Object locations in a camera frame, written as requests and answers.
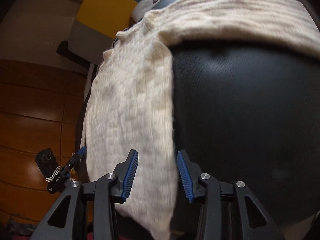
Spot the cream knitted sweater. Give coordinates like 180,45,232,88
81,0,319,239

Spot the black leather ottoman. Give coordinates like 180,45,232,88
147,0,320,240

